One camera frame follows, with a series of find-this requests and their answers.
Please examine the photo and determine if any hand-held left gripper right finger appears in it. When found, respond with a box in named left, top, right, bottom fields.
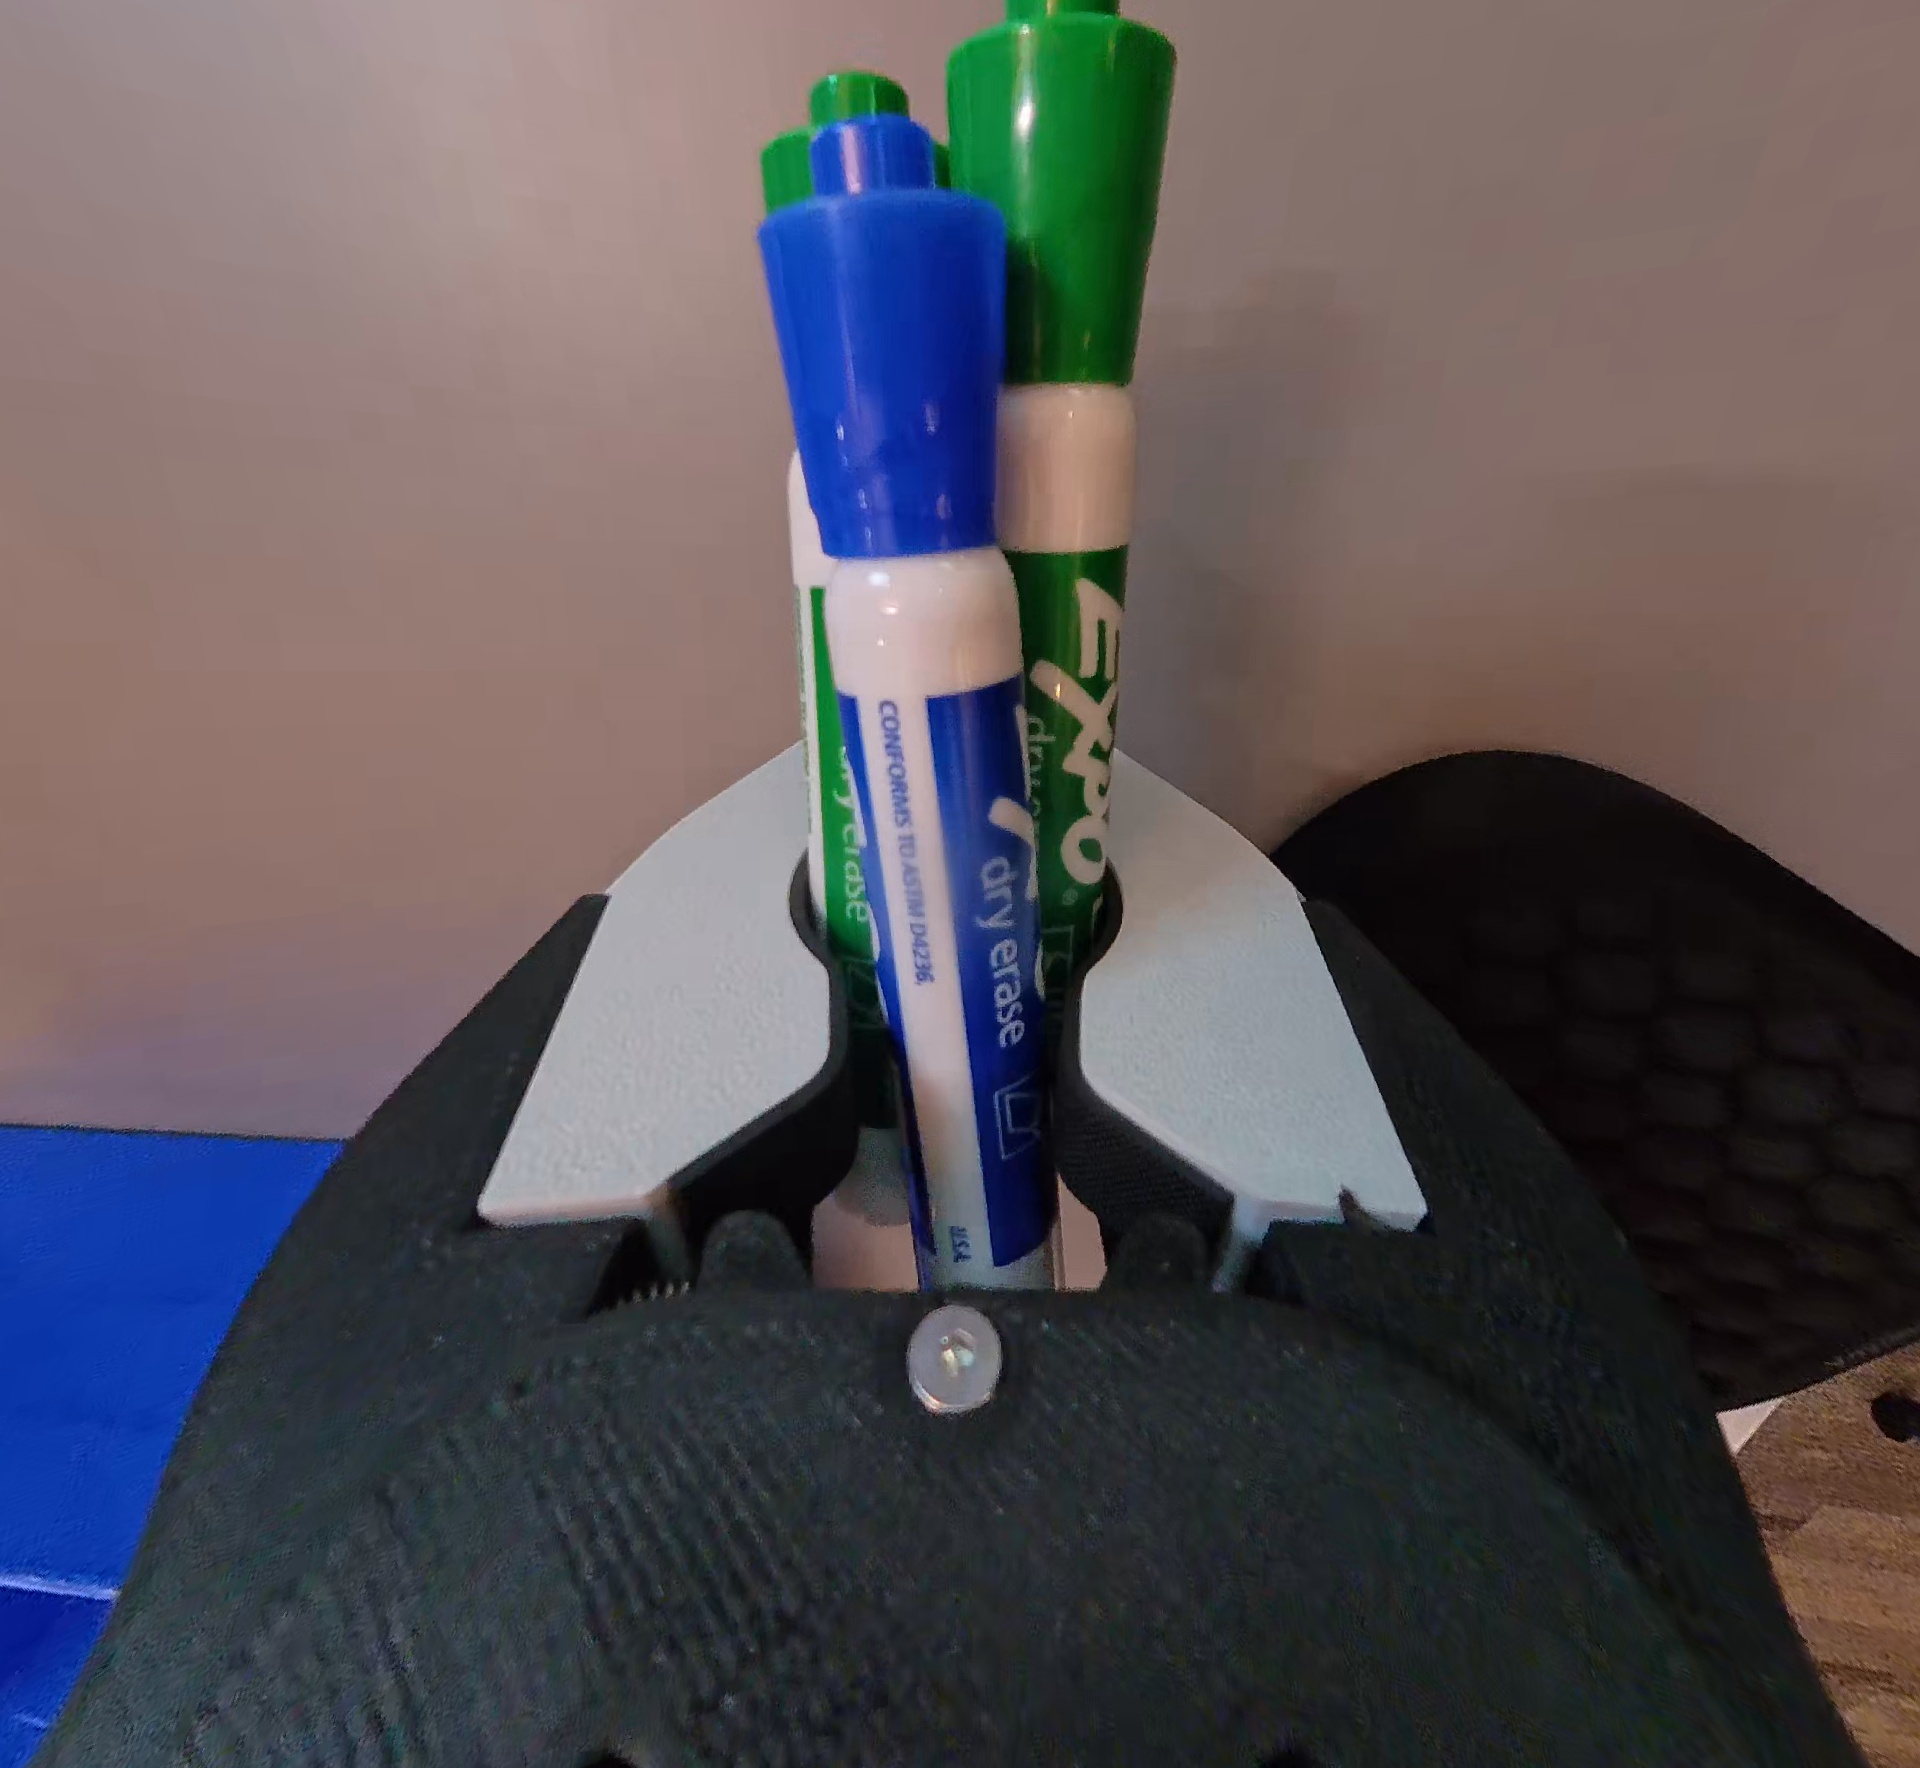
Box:
left=1050, top=751, right=1429, bottom=1236

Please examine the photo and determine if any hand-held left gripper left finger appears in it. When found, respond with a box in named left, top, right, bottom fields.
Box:
left=475, top=755, right=864, bottom=1252

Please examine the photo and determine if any green dry-erase marker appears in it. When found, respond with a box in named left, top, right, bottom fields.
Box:
left=944, top=0, right=1178, bottom=1035
left=757, top=70, right=954, bottom=1230

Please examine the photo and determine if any blue plastic bin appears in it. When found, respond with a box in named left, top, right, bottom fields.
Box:
left=0, top=1122, right=351, bottom=1726

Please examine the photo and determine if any blue dry-erase marker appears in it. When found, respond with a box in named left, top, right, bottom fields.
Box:
left=753, top=118, right=1071, bottom=1293

